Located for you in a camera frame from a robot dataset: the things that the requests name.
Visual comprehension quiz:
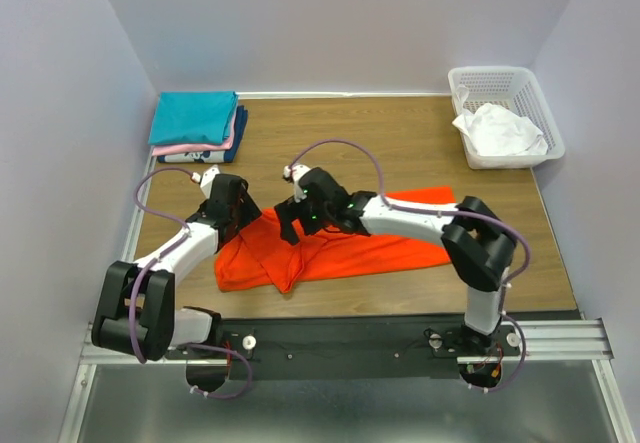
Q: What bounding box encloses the orange t shirt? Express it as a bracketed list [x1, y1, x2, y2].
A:
[214, 208, 450, 294]

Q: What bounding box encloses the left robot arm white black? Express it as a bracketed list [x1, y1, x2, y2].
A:
[91, 167, 261, 362]

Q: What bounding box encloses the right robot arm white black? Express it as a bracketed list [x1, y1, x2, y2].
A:
[275, 164, 516, 355]

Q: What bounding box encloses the navy blue folded t shirt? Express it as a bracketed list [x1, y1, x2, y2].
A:
[154, 105, 249, 164]

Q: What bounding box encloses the pink folded t shirt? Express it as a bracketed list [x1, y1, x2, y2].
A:
[151, 113, 237, 156]

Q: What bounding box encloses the teal folded t shirt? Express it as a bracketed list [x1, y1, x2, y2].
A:
[148, 91, 238, 146]

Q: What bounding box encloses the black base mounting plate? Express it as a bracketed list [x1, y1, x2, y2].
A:
[164, 312, 521, 383]

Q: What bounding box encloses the white crumpled t shirt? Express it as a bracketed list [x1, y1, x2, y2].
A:
[452, 85, 549, 170]

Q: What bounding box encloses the white plastic laundry basket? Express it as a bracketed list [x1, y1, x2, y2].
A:
[448, 66, 565, 170]

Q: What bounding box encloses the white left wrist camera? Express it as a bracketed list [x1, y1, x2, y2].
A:
[190, 165, 220, 198]

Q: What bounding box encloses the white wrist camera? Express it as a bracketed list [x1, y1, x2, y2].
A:
[282, 163, 310, 184]
[190, 165, 220, 198]

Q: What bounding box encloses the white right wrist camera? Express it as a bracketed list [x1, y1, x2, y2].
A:
[282, 163, 310, 184]

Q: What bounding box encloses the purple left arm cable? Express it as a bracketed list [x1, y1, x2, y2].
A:
[128, 165, 254, 399]

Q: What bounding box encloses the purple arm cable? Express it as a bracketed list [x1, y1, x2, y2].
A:
[128, 165, 254, 399]
[284, 137, 532, 395]

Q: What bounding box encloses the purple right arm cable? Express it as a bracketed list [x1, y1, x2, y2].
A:
[284, 137, 532, 395]

